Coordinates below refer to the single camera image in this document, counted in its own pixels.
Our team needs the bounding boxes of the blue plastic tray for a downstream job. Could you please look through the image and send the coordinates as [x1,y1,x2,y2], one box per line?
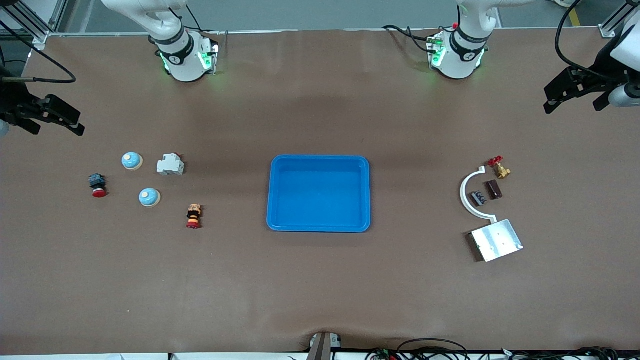
[266,154,372,233]

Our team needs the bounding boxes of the white curved plastic bracket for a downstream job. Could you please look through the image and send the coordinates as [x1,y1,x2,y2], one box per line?
[459,167,498,224]

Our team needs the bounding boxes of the black base cables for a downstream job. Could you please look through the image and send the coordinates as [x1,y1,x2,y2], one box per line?
[382,24,438,55]

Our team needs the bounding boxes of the brass valve red handle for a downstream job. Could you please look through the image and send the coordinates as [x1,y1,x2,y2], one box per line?
[488,156,512,180]

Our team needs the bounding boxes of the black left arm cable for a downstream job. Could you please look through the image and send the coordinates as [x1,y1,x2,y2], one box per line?
[555,0,606,81]

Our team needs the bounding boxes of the silver metal power supply box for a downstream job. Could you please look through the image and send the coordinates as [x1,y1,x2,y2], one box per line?
[467,218,524,263]

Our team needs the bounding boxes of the white circuit breaker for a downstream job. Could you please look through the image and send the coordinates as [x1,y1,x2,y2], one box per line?
[156,153,185,176]

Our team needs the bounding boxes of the aluminium frame profile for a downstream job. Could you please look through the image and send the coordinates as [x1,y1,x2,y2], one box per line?
[0,0,68,51]
[599,0,640,39]

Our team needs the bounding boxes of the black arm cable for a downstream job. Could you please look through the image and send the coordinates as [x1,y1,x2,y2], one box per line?
[555,0,606,81]
[0,31,77,84]

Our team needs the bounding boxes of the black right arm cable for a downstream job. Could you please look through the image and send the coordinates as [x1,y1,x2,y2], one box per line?
[0,31,77,84]

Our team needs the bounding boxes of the black looped cable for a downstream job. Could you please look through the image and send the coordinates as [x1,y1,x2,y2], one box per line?
[396,338,471,360]

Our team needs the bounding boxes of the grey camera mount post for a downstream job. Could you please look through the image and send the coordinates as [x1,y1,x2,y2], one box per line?
[307,331,343,360]

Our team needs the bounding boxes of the base connector box green light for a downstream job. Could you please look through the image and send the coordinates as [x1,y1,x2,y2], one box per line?
[426,31,447,68]
[197,42,220,76]

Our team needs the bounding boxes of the black cable bundle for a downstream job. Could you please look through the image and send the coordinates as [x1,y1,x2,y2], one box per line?
[500,346,640,360]

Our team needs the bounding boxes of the red mushroom pushbutton black body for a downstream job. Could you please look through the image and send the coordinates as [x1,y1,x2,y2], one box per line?
[88,173,108,199]

